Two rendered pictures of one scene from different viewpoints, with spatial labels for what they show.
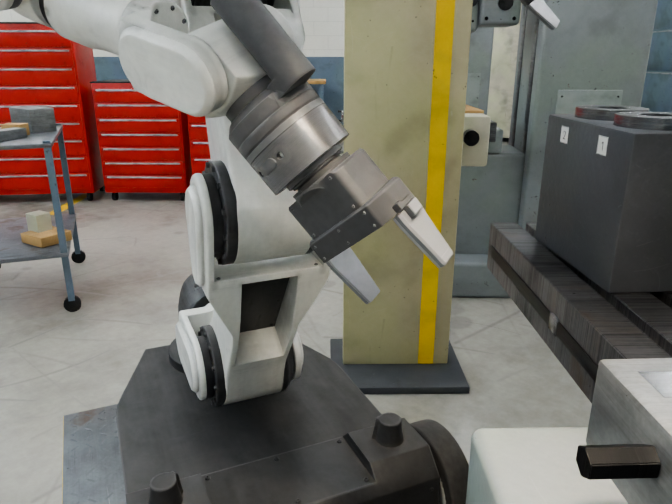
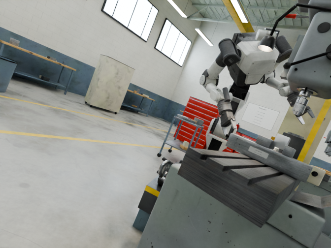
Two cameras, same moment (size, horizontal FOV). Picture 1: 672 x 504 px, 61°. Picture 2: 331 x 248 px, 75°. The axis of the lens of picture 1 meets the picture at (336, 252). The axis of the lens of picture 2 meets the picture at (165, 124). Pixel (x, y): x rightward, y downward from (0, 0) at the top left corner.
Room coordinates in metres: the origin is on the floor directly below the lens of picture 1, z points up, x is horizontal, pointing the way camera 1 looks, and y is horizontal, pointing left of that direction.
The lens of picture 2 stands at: (-0.81, -0.55, 1.02)
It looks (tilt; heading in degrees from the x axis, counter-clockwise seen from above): 6 degrees down; 37
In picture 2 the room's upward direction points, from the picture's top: 22 degrees clockwise
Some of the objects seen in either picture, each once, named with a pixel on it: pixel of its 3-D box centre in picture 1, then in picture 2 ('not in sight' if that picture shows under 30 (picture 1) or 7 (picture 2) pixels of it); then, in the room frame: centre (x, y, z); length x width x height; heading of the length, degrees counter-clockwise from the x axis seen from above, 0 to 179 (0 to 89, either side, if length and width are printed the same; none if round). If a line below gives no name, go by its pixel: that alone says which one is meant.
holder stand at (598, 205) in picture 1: (620, 189); (288, 149); (0.74, -0.37, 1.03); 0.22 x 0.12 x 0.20; 4
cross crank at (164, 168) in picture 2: not in sight; (169, 170); (0.31, 0.11, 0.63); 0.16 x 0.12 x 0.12; 91
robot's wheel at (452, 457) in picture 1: (432, 479); not in sight; (0.82, -0.17, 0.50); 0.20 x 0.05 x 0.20; 24
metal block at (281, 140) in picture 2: not in sight; (281, 142); (0.28, -0.39, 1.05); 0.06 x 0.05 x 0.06; 2
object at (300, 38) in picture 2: not in sight; (294, 57); (0.32, -0.28, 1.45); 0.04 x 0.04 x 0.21; 1
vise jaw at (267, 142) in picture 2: not in sight; (266, 142); (0.28, -0.33, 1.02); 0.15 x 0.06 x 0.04; 2
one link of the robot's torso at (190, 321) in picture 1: (238, 346); not in sight; (0.97, 0.18, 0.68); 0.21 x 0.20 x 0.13; 24
